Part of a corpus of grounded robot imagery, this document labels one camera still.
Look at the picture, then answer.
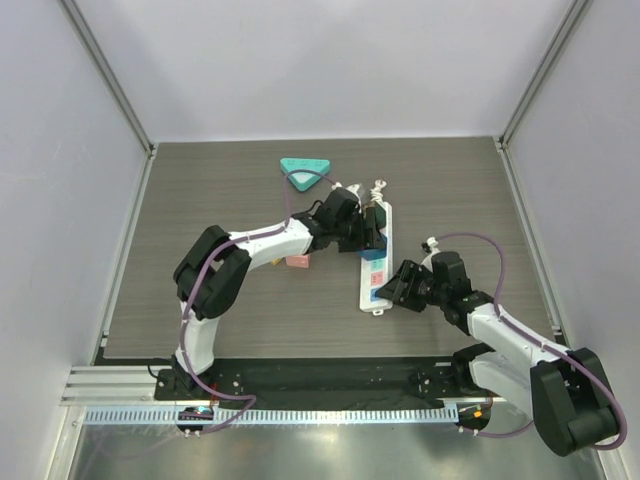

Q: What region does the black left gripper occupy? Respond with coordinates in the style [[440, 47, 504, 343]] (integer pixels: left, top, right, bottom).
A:
[[332, 208, 386, 254]]

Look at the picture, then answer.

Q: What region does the white power strip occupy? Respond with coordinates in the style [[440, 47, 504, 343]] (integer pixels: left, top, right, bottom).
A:
[[359, 201, 393, 316]]

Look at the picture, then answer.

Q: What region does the blue cube plug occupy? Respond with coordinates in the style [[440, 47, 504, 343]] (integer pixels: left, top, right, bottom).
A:
[[360, 248, 387, 262]]

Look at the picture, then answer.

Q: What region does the teal triangular socket adapter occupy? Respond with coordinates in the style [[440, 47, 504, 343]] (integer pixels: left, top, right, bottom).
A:
[[279, 157, 331, 192]]

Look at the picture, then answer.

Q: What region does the pink cube plug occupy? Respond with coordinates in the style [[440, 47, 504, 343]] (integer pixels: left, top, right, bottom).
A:
[[285, 255, 311, 269]]

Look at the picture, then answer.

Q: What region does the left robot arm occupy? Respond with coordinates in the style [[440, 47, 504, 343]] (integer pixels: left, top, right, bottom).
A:
[[172, 179, 393, 400]]

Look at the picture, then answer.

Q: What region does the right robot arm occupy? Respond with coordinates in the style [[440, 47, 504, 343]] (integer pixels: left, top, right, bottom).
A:
[[376, 250, 627, 457]]

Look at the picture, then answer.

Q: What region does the dark green cube plug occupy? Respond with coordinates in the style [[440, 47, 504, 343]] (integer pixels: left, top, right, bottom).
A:
[[373, 203, 387, 230]]

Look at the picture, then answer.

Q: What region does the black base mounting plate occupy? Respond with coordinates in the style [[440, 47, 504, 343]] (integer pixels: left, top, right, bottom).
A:
[[154, 355, 516, 405]]

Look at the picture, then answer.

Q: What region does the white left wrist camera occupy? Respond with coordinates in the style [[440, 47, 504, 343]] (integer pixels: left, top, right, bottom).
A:
[[331, 182, 364, 203]]

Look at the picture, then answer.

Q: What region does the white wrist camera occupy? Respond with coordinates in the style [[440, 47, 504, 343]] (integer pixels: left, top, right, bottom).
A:
[[421, 236, 440, 270], [331, 182, 364, 203]]

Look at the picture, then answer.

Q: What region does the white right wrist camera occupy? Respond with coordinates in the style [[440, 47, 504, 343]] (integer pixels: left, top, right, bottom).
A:
[[421, 236, 440, 270]]

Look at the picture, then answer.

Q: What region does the right aluminium frame post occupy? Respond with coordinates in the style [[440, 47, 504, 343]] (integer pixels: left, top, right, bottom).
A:
[[495, 0, 592, 151]]

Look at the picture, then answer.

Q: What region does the aluminium frame post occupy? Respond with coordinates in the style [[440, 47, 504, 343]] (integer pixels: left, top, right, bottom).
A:
[[495, 0, 592, 151], [58, 0, 155, 157]]

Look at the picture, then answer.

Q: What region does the white slotted cable duct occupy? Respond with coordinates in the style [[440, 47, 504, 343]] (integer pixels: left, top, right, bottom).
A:
[[84, 404, 459, 427]]

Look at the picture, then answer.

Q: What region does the left aluminium frame post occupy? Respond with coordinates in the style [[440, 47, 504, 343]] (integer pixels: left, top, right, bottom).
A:
[[58, 0, 155, 157]]

